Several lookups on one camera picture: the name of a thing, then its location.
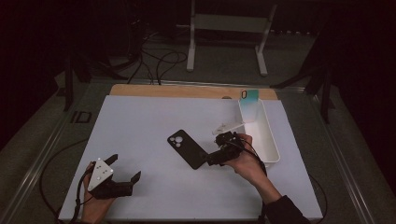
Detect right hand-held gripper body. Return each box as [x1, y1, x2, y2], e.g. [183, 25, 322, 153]
[212, 122, 247, 166]

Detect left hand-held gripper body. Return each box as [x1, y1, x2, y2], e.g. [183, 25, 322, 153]
[87, 158, 134, 200]

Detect black phone case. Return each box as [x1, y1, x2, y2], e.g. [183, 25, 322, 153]
[166, 129, 209, 171]

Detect white plastic bin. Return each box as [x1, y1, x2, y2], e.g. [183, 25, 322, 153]
[237, 98, 281, 164]

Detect person's right hand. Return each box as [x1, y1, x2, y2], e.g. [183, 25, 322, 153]
[223, 133, 267, 185]

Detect person's left hand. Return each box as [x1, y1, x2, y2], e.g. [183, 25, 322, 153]
[81, 161, 116, 223]

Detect white table mat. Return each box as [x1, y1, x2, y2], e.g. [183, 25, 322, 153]
[58, 94, 324, 222]

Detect black tripod stand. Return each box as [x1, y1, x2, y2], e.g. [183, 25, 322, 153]
[270, 18, 337, 125]
[62, 46, 129, 113]

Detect grey metal stand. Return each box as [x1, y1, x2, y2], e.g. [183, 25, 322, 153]
[177, 0, 278, 77]

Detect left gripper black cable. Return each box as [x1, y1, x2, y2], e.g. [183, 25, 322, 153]
[39, 139, 94, 224]

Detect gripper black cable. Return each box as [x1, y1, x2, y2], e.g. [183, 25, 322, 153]
[39, 139, 94, 224]
[233, 139, 329, 224]

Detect metal floor rail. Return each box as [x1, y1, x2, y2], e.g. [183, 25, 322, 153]
[0, 81, 94, 224]
[311, 90, 377, 224]

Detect black floor cable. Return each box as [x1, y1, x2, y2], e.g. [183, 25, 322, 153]
[154, 50, 189, 86]
[126, 31, 157, 85]

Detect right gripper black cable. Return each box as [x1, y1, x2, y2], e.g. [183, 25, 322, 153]
[233, 139, 329, 224]

